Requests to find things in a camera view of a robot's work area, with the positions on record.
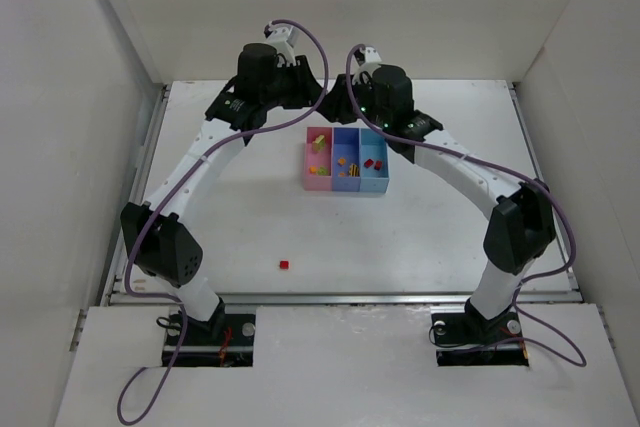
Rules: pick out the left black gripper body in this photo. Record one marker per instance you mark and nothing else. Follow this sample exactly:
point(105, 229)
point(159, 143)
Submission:
point(304, 85)

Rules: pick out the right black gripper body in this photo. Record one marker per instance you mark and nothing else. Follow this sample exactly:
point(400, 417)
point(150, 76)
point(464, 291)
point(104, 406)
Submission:
point(340, 98)

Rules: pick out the yellow black striped lego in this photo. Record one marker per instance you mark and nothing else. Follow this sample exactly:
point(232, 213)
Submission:
point(354, 170)

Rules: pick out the green yellow lego stack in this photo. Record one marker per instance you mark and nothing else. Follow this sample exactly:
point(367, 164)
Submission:
point(319, 143)

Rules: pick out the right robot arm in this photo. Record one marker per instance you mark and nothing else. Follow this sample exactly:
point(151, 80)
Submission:
point(519, 214)

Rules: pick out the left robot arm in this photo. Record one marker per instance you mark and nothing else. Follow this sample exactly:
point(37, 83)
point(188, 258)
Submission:
point(156, 232)

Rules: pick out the dark blue container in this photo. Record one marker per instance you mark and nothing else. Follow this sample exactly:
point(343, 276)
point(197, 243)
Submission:
point(346, 142)

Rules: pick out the pink container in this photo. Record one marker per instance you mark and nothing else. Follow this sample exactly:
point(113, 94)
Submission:
point(314, 182)

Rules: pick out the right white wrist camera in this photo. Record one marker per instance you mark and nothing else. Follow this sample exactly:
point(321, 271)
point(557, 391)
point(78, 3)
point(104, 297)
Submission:
point(368, 60)

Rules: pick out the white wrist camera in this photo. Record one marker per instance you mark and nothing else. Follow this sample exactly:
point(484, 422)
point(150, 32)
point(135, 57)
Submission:
point(283, 37)
point(368, 60)

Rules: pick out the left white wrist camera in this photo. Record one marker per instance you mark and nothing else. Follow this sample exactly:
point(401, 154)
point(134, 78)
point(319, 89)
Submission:
point(283, 37)

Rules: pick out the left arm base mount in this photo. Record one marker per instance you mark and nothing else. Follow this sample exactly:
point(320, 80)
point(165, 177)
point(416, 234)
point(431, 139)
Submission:
point(232, 346)

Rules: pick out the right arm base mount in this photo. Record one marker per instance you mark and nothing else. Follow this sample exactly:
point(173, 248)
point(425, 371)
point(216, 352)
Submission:
point(461, 343)

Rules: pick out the aluminium front rail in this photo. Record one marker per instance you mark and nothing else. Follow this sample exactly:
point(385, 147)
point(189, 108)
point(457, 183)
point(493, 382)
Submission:
point(282, 299)

